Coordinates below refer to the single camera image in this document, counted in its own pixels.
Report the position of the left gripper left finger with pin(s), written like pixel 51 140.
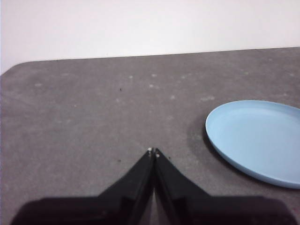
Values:
pixel 98 211

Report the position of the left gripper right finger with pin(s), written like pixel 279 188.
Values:
pixel 206 211

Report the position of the light blue round plate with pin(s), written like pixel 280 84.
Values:
pixel 257 140

